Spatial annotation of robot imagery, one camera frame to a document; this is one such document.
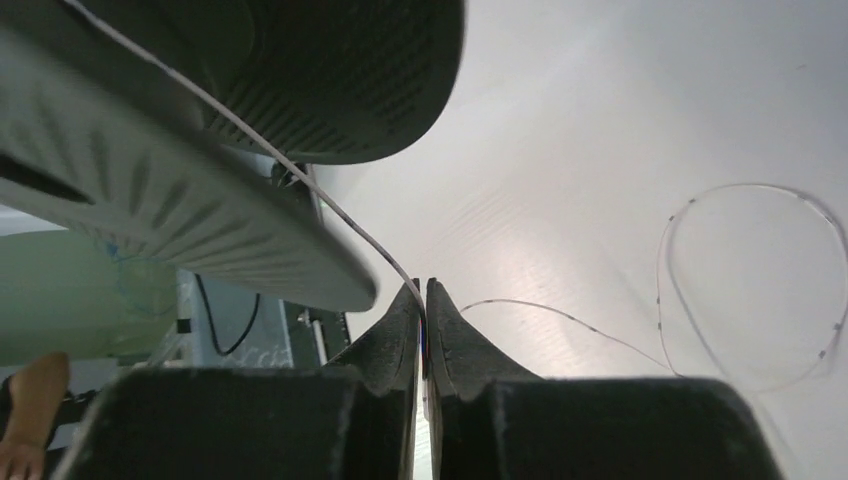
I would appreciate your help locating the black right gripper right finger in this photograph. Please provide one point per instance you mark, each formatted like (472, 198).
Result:
(492, 418)

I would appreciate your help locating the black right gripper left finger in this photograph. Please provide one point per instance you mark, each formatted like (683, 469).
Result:
(353, 418)

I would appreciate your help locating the dark grey perforated spool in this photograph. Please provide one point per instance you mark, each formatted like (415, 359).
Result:
(128, 121)

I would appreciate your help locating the person in black shirt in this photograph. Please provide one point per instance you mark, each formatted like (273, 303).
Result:
(35, 402)

